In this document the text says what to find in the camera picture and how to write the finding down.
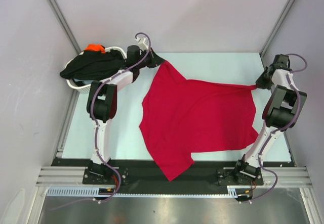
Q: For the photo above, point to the right aluminium corner post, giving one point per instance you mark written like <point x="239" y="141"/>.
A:
<point x="283" y="15"/>

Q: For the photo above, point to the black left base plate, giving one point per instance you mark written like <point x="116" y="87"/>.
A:
<point x="105" y="177"/>

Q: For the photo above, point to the white slotted cable duct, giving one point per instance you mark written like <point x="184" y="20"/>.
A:
<point x="80" y="191"/>

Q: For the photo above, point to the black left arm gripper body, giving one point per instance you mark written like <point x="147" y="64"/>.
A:
<point x="147" y="61"/>

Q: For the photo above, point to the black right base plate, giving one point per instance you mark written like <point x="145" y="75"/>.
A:
<point x="229" y="177"/>

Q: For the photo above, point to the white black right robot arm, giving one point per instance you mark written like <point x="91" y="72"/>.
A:
<point x="281" y="111"/>

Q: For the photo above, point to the left aluminium corner post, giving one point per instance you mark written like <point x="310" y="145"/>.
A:
<point x="64" y="24"/>

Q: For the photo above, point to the red t shirt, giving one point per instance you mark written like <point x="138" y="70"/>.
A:
<point x="185" y="116"/>

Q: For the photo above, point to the orange t shirt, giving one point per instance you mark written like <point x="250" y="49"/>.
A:
<point x="95" y="48"/>

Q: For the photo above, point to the aluminium front rail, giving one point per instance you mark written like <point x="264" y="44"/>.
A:
<point x="288" y="177"/>

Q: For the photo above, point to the white plastic laundry basket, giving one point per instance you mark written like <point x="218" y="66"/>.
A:
<point x="86" y="89"/>

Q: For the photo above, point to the light blue t shirt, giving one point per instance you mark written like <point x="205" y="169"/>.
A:
<point x="80" y="83"/>

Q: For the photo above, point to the black t shirt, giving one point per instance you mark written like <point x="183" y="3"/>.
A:
<point x="93" y="65"/>

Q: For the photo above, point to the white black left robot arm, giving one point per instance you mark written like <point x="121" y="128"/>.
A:
<point x="102" y="99"/>

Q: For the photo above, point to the aluminium corner post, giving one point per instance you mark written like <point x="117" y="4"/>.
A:
<point x="64" y="24"/>
<point x="283" y="15"/>

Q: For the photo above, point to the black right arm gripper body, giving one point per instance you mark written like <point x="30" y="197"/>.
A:
<point x="263" y="80"/>

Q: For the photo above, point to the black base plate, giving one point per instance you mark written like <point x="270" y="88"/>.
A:
<point x="229" y="177"/>
<point x="105" y="177"/>

